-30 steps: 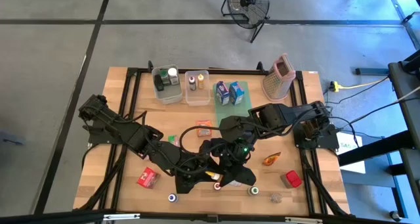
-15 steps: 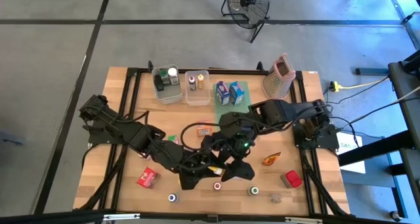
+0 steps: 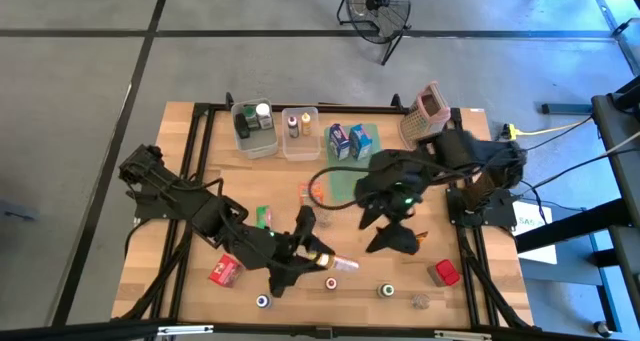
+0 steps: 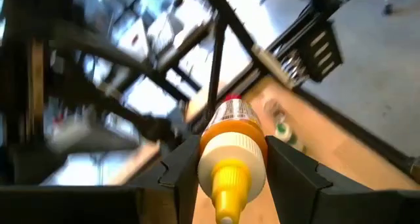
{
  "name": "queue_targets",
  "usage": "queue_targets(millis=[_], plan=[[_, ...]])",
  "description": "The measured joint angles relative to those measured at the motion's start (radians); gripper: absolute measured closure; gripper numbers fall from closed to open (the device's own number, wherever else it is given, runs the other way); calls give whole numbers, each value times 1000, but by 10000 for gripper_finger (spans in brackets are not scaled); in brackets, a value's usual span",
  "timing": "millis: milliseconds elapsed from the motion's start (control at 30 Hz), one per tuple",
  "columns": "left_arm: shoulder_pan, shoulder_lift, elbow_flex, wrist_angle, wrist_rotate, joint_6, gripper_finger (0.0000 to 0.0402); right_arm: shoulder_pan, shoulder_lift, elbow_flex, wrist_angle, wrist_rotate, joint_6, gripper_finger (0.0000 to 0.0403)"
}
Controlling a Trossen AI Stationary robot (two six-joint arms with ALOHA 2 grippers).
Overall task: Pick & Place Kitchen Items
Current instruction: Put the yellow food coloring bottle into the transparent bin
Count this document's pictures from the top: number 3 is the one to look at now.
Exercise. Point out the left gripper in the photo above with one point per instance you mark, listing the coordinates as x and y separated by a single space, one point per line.
270 248

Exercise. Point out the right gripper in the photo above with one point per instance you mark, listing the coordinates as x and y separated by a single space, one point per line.
392 181

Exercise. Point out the yellow food colouring bottle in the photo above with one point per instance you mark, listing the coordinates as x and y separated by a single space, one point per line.
345 264

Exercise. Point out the orange snack box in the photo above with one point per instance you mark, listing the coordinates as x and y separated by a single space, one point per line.
305 193

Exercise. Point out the dark blue cereal box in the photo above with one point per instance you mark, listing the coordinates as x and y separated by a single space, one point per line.
340 143

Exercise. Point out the orange food colouring bottle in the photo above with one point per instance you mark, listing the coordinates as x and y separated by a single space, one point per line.
306 125

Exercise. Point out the purple food colouring bottle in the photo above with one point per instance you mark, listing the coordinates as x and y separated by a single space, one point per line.
293 127

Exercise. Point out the white-lid spice jar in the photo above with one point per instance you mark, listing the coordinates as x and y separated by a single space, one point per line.
264 116

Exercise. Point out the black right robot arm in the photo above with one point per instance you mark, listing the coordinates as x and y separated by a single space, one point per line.
482 208

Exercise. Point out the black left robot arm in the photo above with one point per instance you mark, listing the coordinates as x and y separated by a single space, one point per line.
210 213

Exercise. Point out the red food colouring bottle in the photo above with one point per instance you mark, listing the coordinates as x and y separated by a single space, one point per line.
330 283

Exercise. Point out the orange snack packet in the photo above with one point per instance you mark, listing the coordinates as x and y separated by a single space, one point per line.
423 236

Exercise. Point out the small brown spice jar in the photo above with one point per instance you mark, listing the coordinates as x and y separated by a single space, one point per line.
325 220

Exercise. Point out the green food colouring bottle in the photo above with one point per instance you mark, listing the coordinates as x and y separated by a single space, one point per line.
385 290

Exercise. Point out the green cereal box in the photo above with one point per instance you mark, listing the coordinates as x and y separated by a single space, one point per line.
263 216

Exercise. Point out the teal plastic tray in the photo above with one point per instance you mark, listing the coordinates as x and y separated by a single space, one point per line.
340 181

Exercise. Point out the blue food colouring bottle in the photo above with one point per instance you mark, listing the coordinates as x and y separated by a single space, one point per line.
261 301

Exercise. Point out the clear glass jar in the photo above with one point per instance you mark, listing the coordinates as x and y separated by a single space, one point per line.
420 301

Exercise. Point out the red cereal box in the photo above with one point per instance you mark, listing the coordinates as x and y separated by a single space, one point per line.
225 271

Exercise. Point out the clear plastic bin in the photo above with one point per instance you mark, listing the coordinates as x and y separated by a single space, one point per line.
302 148

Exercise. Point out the pink metal box grater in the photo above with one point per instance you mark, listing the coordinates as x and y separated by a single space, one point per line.
425 116

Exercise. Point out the frosted white plastic bin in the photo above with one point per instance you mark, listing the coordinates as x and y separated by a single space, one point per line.
260 146

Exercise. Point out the white paper sheet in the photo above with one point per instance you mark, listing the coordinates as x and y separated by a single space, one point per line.
537 241

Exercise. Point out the dark metal floor bar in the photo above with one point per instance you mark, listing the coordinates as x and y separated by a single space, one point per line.
565 108

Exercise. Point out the black gantry crossbar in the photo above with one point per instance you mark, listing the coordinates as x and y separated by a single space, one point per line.
100 331

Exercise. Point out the black floor fan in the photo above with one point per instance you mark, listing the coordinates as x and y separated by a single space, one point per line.
374 2

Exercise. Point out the black caster wheel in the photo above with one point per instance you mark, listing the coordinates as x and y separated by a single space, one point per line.
602 328

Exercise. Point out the black metal workbench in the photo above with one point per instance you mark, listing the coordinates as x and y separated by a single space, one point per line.
620 116

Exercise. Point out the grey floor object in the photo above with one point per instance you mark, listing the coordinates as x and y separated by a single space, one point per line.
17 213

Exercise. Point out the black aluminium table frame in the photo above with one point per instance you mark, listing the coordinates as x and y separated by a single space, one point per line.
350 109

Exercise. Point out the silver metal bracket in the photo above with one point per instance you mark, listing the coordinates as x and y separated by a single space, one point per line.
185 329
462 335

